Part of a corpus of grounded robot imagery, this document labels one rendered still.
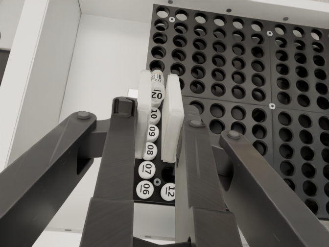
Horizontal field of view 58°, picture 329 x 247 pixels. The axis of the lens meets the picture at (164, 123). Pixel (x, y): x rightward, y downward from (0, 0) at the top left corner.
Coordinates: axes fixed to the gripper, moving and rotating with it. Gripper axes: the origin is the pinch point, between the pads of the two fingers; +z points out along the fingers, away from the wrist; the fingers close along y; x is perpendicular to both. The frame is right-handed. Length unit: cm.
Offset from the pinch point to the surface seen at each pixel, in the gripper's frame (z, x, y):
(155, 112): 3.9, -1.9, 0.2
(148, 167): 0.9, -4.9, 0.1
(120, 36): 17.3, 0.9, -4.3
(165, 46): 9.4, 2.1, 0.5
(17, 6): 28.1, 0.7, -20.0
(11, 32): 25.1, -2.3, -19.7
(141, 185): 0.0, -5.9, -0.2
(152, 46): 9.3, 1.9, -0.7
